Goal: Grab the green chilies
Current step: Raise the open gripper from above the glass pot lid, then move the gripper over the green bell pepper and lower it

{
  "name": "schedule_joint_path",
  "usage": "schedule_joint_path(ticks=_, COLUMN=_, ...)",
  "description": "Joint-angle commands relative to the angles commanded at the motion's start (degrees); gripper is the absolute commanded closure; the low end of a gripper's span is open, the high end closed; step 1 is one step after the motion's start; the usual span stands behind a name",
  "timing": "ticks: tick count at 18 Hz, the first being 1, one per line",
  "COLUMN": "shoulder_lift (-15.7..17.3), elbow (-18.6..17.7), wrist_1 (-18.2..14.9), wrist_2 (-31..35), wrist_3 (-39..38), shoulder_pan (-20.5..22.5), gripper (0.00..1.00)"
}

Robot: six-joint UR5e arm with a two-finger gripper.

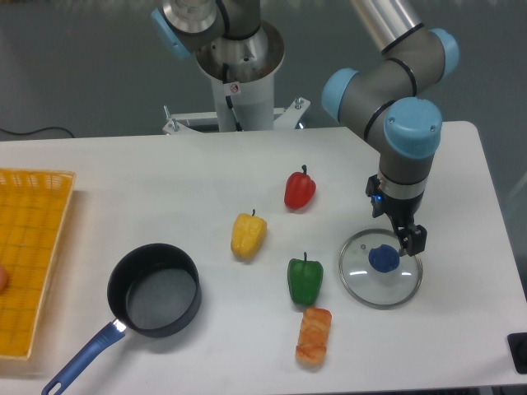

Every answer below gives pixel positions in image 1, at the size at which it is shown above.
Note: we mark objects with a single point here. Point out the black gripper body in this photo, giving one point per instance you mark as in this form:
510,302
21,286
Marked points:
398,201

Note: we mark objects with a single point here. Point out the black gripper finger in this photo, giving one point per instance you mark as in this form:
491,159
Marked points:
402,235
417,238

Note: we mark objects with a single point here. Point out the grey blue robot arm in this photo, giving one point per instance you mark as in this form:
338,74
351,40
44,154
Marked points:
382,107

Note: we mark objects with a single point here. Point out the glass pot lid blue knob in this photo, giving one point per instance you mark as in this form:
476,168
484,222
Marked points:
375,274

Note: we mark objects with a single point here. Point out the red bell pepper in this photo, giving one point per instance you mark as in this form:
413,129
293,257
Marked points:
299,190

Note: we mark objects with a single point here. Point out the green bell pepper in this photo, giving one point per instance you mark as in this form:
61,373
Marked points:
304,278

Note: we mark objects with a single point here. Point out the black device at table edge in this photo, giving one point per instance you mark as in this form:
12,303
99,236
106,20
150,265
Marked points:
517,343

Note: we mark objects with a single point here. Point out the salmon sushi piece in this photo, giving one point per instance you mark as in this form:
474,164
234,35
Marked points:
313,337

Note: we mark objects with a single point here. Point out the yellow bell pepper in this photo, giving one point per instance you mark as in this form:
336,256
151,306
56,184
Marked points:
248,234

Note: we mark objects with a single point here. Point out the yellow woven basket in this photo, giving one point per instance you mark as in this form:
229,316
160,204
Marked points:
34,206

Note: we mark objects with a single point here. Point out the orange item in basket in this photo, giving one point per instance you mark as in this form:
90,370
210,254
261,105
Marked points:
4,278

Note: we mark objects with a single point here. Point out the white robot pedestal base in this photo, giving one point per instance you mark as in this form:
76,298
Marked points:
241,73

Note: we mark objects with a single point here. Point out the black saucepan blue handle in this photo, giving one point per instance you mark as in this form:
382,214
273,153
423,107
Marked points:
153,291

